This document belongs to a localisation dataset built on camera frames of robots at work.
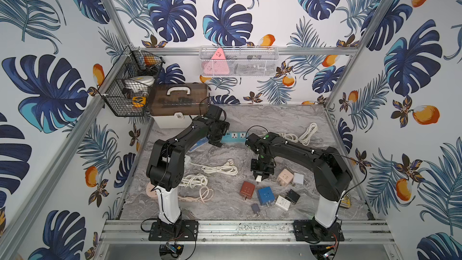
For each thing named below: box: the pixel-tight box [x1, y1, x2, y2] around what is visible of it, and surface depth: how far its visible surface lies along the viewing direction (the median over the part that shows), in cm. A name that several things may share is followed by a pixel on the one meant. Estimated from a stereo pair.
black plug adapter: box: [285, 188, 301, 205], surface depth 83 cm
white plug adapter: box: [274, 195, 292, 211], surface depth 81 cm
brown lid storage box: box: [149, 82, 209, 129], surface depth 100 cm
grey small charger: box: [251, 203, 261, 217], surface depth 82 cm
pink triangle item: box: [203, 47, 230, 75], surface depth 91 cm
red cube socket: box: [240, 180, 256, 200], surface depth 83 cm
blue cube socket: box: [257, 186, 275, 206], surface depth 81 cm
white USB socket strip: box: [184, 154, 192, 168], surface depth 95 cm
